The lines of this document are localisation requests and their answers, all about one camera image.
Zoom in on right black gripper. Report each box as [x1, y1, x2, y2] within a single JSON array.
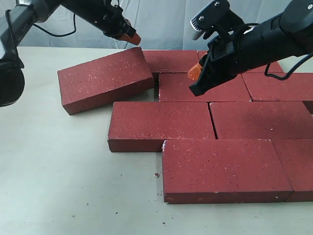
[[187, 26, 269, 96]]

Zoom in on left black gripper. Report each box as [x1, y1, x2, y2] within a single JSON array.
[[91, 3, 141, 45]]

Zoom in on long red brick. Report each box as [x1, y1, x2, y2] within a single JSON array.
[[158, 73, 251, 102]]

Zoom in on red brick back row left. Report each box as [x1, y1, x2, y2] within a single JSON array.
[[143, 50, 199, 73]]

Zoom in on red brick back row right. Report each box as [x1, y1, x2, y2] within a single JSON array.
[[197, 50, 284, 74]]

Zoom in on red brick third row right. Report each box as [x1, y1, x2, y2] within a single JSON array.
[[209, 101, 313, 139]]

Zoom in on red brick second row right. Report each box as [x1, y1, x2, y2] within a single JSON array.
[[242, 73, 313, 102]]

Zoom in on large red brick front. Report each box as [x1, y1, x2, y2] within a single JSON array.
[[162, 139, 293, 204]]

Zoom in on red brick front right edge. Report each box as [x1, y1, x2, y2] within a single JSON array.
[[272, 139, 313, 202]]

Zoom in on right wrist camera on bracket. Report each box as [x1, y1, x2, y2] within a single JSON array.
[[190, 0, 245, 41]]

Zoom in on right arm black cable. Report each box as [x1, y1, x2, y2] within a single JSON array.
[[229, 23, 313, 81]]

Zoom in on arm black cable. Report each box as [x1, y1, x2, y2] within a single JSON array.
[[229, 23, 313, 81], [4, 0, 123, 69]]

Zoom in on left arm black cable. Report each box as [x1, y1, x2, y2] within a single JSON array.
[[4, 0, 123, 69]]

